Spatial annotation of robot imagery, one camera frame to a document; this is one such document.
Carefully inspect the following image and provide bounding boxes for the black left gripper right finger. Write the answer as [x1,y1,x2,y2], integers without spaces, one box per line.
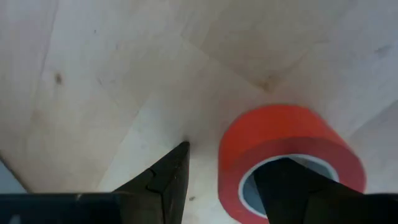
[253,157,398,224]

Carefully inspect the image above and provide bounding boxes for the red tape roll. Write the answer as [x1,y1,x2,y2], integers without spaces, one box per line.
[217,105,367,224]

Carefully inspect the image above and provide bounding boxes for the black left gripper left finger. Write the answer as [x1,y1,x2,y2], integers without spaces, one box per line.
[0,141,191,224]

